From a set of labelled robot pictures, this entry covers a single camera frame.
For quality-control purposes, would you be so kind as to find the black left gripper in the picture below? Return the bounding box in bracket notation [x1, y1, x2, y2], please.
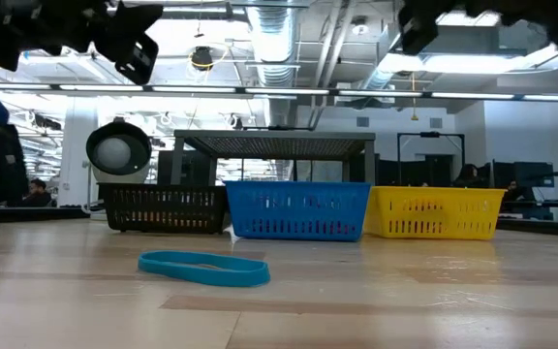
[0, 0, 165, 86]

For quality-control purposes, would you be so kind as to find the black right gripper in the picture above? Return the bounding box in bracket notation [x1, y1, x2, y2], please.
[436, 0, 558, 52]

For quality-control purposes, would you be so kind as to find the black plastic basket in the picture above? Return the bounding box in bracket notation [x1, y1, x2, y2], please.
[98, 182, 230, 235]

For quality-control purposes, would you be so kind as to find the yellow plastic basket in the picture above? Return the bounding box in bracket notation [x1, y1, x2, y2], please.
[363, 185, 507, 241]

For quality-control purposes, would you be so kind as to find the blue plastic basket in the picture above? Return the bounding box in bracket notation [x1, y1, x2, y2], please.
[224, 180, 372, 242]

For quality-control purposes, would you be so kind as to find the blue rubber band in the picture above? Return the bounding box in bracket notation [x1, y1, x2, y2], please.
[137, 249, 272, 288]

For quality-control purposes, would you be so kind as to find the white cylindrical spotlight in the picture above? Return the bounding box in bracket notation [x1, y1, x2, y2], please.
[84, 117, 153, 184]

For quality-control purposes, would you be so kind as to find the white building column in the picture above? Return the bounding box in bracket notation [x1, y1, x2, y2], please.
[58, 104, 100, 208]

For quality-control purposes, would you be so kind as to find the black monitor back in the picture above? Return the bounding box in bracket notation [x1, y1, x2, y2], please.
[157, 149, 218, 185]

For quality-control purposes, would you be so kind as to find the black equipment rig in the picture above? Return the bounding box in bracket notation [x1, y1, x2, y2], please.
[489, 161, 558, 222]

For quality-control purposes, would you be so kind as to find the round ceiling sensor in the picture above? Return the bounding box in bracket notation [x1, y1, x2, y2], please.
[350, 16, 370, 37]

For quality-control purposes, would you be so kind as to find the long ceiling light strip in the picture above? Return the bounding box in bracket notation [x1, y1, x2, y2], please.
[0, 81, 558, 103]

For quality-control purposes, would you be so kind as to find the grey perforated metal shelf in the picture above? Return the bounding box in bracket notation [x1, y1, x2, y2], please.
[170, 129, 377, 186]

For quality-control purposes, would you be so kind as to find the black ceiling cable reel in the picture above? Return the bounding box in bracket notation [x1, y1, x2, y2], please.
[190, 46, 215, 73]

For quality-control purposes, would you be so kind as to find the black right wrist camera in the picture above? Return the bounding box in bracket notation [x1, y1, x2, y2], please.
[397, 0, 441, 56]

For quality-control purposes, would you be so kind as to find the yellow hanging cord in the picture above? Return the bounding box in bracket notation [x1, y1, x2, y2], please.
[409, 71, 419, 122]

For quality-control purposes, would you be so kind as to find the silver spiral ventilation duct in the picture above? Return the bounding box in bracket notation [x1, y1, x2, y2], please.
[245, 0, 305, 128]
[356, 18, 406, 93]

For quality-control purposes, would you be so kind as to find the black metal frame stand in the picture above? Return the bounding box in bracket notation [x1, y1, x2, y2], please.
[396, 131, 467, 188]

